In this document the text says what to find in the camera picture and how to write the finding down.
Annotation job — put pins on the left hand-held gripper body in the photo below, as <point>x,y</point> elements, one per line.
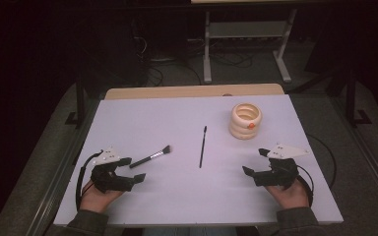
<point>106,180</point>

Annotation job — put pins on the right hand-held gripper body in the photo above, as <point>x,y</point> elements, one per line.
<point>280,172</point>

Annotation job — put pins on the black makeup brush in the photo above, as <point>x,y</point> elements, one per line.
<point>144,161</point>

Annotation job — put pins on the cream ringed brush holder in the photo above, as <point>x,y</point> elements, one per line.
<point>244,129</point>

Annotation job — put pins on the thin black mascara wand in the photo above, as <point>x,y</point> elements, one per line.
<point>203,147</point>

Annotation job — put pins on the person's left hand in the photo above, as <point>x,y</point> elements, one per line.
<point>95,200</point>

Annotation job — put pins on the person's right hand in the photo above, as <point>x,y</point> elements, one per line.
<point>288,196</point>

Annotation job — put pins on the white table board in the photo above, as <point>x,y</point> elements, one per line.
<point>177,196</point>

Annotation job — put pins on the black metal stand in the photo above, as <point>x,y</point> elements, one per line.
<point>351,98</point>
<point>80,98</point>

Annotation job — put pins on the white metal stand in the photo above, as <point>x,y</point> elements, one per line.
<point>206,49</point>

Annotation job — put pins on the grey metal floor rail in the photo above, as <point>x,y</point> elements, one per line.
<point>374,167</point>
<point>55,183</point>

